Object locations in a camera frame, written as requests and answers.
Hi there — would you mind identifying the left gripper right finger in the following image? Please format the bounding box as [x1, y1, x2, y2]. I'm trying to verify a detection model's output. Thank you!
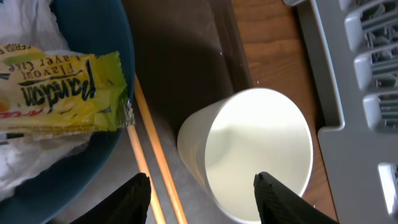
[254, 172, 338, 224]

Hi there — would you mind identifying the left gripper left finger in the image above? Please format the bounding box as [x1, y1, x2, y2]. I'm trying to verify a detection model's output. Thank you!
[72, 173, 151, 224]

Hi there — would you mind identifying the white cup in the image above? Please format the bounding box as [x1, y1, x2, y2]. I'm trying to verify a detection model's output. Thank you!
[177, 88, 313, 223]

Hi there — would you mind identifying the white tissue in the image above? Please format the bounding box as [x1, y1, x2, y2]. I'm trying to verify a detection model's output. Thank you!
[1, 0, 92, 200]

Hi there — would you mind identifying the yellow snack wrapper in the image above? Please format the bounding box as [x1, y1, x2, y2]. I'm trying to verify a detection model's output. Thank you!
[1, 44, 134, 134]

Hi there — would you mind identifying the grey dishwasher rack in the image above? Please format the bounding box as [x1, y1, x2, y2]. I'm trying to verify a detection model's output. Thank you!
[288, 0, 397, 223]

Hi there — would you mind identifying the right wooden chopstick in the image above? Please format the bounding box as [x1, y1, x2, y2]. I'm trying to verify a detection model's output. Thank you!
[134, 75, 188, 224]

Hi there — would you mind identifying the brown serving tray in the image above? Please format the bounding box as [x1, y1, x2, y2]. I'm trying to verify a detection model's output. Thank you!
[46, 0, 268, 224]

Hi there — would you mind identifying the dark blue plate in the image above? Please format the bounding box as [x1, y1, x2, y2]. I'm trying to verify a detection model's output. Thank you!
[1, 0, 135, 224]

